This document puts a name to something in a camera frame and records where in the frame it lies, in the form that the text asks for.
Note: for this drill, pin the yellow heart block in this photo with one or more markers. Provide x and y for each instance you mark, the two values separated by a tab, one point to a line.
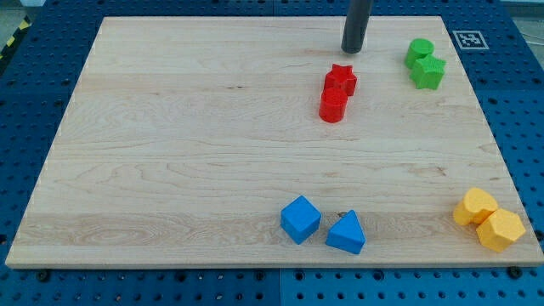
475	207

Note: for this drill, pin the blue triangle block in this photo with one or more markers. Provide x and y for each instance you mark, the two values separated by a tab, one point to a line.
347	234

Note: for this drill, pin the red star block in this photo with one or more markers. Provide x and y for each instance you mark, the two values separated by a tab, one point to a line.
342	77

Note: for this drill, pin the yellow black hazard tape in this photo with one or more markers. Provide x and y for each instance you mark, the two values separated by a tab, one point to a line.
16	38

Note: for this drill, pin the red cylinder block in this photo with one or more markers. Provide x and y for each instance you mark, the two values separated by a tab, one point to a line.
333	104

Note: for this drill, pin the black white fiducial marker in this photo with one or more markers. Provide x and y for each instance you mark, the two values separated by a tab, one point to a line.
470	40

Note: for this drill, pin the green cylinder block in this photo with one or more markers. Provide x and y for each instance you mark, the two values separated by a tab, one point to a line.
418	49

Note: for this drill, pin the light wooden board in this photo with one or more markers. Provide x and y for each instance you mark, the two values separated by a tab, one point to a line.
185	137

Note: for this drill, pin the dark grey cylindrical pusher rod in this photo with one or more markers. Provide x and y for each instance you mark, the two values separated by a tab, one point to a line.
355	25

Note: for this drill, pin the green star block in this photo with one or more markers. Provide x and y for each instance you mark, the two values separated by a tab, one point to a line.
427	72

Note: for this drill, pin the blue cube block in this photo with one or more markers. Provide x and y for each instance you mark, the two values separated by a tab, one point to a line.
300	219

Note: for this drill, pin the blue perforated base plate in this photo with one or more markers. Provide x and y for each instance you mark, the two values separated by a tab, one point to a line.
37	84

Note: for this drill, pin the yellow hexagon block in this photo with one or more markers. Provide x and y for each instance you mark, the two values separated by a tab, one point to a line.
500	230

